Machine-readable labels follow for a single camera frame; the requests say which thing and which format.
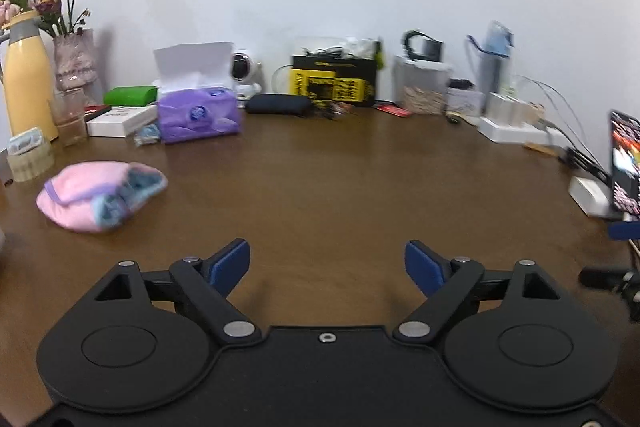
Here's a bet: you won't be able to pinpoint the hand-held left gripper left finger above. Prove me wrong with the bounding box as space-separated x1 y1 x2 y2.
94 237 263 351

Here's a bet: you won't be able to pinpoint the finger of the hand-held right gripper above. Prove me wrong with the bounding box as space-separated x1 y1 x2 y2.
608 220 640 242
578 266 640 324

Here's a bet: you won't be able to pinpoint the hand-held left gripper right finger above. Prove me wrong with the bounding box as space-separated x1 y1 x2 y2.
393 239 571 350

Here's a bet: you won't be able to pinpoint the pink and blue garment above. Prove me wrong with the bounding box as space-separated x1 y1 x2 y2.
35 160 169 234

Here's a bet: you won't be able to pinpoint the white power adapter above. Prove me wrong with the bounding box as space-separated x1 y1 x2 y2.
568 175 621 219

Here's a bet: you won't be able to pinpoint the wooden stick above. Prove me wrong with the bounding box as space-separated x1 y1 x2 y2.
522 141 562 157

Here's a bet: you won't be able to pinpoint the white power strip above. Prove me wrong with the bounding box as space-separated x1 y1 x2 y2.
477 115 566 146

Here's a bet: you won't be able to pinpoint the purple tissue pack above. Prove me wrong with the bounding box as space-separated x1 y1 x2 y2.
152 40 245 145

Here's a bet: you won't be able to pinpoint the small blue-white packet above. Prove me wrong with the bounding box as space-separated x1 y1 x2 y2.
133 124 162 148

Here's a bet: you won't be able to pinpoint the red flat item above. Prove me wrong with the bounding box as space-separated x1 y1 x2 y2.
375 103 414 118

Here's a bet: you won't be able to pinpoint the black zip case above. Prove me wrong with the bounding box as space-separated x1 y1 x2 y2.
244 93 314 115

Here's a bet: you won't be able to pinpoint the white charger blocks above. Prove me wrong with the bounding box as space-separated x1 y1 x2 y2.
487 91 544 126

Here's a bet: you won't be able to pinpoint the small white box black lid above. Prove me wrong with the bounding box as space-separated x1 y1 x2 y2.
444 78 485 116

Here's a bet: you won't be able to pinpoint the flat white box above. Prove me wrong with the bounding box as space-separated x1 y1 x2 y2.
85 104 160 139

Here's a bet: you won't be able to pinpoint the bunch of small keys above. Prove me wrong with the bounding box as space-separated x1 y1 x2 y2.
312 100 352 121

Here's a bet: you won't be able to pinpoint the clear plastic container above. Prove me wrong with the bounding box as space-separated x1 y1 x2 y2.
393 54 454 116

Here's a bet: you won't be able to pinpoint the green box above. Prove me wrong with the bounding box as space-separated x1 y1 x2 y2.
103 85 160 107

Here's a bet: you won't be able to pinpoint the yellow and black box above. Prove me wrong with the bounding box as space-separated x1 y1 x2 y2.
290 54 379 108

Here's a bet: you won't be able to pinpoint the clear drinking glass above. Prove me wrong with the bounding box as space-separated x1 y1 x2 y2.
49 87 90 147

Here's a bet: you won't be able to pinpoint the blue water bottle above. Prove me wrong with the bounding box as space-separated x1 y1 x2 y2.
466 20 516 108

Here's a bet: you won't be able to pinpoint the clear tape roll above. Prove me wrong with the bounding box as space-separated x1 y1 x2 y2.
5 126 55 183

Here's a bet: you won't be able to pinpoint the clear plastic bag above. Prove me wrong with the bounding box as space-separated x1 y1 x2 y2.
294 35 386 70

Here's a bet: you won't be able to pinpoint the pink glass vase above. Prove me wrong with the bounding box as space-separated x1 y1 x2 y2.
52 28 99 93

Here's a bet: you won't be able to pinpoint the yellow thermos bottle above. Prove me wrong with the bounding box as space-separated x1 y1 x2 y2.
0 10 60 143

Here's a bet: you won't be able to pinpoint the bundle of thin cables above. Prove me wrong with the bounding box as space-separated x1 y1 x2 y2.
514 74 614 178

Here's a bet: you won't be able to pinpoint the clear cable loop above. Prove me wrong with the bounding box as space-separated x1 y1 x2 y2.
271 65 294 96

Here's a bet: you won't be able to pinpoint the white security camera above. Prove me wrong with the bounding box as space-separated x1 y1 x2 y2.
230 50 265 102

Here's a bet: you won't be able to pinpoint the black strap device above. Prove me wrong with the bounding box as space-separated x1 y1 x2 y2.
402 29 445 62

